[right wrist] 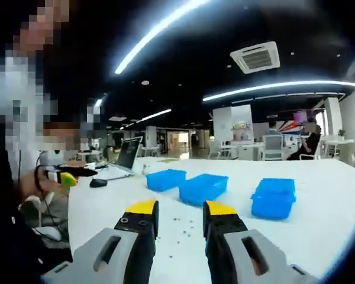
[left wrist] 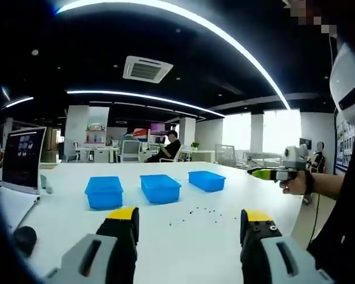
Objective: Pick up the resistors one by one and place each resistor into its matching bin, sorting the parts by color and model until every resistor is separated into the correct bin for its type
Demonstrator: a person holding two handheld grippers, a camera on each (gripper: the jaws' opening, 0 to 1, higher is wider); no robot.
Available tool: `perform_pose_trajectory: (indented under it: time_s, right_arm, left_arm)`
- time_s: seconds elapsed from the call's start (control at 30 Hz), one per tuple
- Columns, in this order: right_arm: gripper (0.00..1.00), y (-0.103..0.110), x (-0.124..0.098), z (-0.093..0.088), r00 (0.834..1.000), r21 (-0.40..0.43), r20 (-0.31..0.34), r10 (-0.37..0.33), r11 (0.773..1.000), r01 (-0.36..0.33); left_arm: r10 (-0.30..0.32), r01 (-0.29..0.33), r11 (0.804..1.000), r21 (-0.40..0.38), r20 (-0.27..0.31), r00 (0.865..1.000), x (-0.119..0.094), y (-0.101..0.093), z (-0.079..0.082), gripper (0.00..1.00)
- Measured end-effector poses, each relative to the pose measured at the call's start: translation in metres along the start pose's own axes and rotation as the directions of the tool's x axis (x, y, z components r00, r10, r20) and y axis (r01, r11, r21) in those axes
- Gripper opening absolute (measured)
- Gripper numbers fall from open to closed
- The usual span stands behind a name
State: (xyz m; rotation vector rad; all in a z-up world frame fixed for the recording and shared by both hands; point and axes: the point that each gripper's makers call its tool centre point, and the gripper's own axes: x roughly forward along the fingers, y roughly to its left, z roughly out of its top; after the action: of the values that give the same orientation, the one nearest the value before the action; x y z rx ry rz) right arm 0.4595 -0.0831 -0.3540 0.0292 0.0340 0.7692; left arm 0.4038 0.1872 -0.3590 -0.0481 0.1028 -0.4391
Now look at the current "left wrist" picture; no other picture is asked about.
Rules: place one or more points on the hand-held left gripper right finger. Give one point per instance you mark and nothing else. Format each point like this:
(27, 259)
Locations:
(254, 236)

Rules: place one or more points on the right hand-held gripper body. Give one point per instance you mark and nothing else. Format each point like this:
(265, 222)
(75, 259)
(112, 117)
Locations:
(297, 159)

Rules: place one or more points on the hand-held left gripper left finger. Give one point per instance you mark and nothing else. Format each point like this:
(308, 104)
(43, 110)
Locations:
(118, 233)

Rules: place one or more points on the blue plastic bin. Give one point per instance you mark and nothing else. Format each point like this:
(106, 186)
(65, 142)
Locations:
(161, 192)
(103, 196)
(207, 183)

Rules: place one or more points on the person's right hand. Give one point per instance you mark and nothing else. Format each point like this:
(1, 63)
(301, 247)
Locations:
(298, 186)

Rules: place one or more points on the long curved ceiling light strip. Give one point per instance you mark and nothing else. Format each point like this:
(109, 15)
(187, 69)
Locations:
(285, 102)

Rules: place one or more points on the potted green plant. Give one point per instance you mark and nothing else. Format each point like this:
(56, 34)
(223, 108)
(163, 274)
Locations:
(195, 145)

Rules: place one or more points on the person's dark clothing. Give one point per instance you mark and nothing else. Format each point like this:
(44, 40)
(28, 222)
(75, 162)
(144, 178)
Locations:
(349, 222)

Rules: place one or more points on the white office desk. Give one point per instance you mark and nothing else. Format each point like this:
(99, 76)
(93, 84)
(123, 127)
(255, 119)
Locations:
(97, 152)

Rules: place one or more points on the white mesh office chair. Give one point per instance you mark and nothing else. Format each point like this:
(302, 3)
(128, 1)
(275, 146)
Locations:
(130, 149)

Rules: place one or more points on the black computer mouse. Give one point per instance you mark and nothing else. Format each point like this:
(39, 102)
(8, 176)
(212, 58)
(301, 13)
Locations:
(25, 239)

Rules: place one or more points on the white worn chest device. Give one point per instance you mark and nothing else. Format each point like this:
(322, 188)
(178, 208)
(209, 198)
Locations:
(346, 77)

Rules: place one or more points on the colourful display shelf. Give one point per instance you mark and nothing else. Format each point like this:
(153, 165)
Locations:
(96, 136)

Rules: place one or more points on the silver laptop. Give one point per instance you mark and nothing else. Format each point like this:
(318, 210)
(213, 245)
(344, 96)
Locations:
(23, 159)

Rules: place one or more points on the white ceiling air vent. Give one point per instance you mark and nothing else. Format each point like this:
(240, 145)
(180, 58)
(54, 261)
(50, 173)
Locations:
(148, 69)

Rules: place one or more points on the short ceiling light strip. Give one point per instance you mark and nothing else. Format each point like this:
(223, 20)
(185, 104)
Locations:
(20, 101)

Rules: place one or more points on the black wall screen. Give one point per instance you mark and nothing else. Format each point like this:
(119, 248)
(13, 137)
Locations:
(306, 142)

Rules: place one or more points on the wall photo board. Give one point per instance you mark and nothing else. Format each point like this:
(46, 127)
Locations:
(343, 142)

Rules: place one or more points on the purple wall screen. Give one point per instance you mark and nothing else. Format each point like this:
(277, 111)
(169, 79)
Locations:
(157, 128)

